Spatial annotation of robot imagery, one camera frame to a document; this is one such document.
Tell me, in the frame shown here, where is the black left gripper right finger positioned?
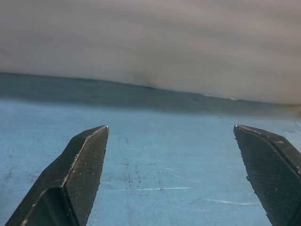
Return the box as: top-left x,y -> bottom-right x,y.
233,124 -> 301,226

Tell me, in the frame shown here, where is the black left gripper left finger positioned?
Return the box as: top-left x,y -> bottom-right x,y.
4,125 -> 110,226

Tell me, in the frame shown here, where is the blue plastic table cover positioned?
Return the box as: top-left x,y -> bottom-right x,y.
0,72 -> 301,226

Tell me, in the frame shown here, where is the white curtain sheet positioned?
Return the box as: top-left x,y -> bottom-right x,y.
0,0 -> 301,105

